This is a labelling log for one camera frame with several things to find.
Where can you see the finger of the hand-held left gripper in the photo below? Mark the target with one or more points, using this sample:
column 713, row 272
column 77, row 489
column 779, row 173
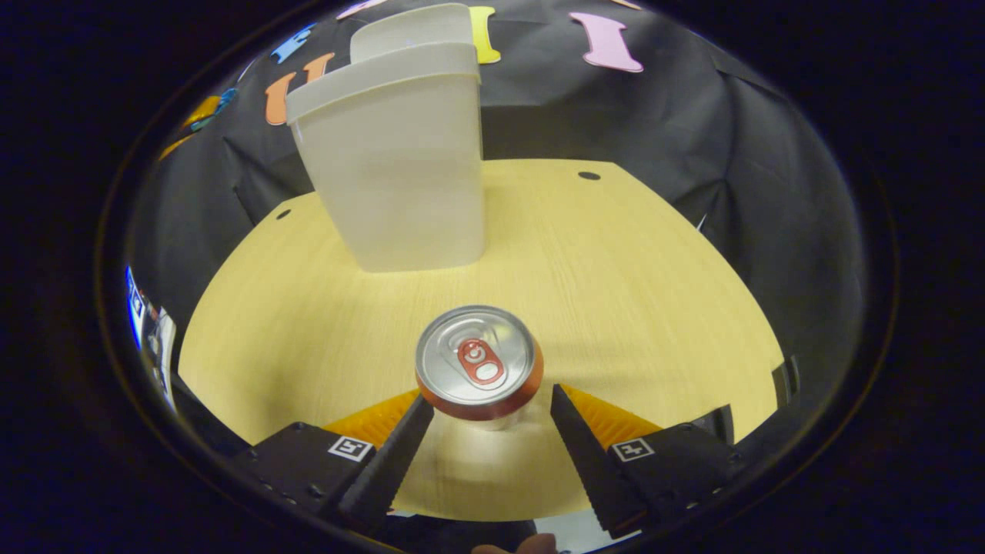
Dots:
column 177, row 148
column 202, row 114

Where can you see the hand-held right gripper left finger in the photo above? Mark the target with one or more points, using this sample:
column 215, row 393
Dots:
column 388, row 469

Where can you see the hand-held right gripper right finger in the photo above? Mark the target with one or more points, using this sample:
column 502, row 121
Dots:
column 589, row 469

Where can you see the blue paper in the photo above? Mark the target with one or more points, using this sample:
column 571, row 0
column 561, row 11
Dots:
column 228, row 100

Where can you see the red pop can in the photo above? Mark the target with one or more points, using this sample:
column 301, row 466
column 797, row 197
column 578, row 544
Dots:
column 475, row 362

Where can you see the white desktop garbage bin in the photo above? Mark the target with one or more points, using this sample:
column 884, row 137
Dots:
column 392, row 169

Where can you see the person's dark clothing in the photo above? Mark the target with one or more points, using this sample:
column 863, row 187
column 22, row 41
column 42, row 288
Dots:
column 462, row 531

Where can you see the computer monitor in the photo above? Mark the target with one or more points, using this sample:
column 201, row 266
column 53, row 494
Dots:
column 135, row 308

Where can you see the white side desk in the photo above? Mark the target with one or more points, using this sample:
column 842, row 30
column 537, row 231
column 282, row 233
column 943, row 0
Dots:
column 163, row 354

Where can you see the black backdrop cloth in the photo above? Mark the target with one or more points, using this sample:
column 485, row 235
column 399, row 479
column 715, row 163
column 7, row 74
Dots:
column 692, row 115

